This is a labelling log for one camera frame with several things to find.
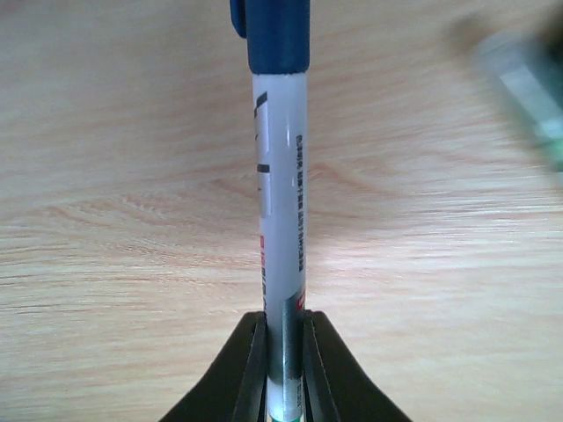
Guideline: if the green capped thin pen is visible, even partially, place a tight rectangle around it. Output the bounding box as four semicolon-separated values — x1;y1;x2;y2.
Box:
476;33;562;174

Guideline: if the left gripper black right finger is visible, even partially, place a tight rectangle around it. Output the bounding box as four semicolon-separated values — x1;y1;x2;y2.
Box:
303;310;411;422

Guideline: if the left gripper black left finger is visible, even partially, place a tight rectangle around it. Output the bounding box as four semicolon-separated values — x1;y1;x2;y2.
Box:
161;311;267;422

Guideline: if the blue capped pen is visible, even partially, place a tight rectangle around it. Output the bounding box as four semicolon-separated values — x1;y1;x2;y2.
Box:
230;1;311;421

